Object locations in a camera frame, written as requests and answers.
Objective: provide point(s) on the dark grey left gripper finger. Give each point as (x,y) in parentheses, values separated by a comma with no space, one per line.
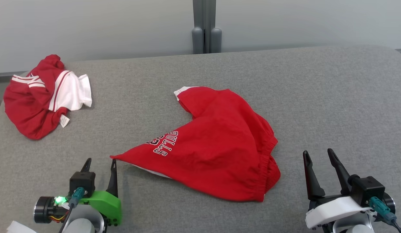
(113,183)
(87,166)

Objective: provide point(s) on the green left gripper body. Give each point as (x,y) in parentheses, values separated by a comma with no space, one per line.
(106,204)

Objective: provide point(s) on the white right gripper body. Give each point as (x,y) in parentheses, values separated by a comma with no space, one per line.
(333,210)

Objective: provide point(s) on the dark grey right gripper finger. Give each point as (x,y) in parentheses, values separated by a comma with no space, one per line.
(341,174)
(312,181)

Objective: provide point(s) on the red and white jersey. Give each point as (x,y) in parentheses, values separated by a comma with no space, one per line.
(32,106)

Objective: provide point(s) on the red Bulls print shorts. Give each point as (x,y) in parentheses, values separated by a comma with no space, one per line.
(220,145)

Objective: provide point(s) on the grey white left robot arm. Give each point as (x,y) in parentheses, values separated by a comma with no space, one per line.
(80,225)

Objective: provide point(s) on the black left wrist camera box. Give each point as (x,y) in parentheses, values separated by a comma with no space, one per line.
(82,181)

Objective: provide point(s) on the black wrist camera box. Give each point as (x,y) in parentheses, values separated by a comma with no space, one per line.
(365,189)
(82,181)

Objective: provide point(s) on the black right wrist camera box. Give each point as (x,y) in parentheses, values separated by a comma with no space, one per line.
(365,189)

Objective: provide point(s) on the grey partition post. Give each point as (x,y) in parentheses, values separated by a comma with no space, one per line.
(207,19)

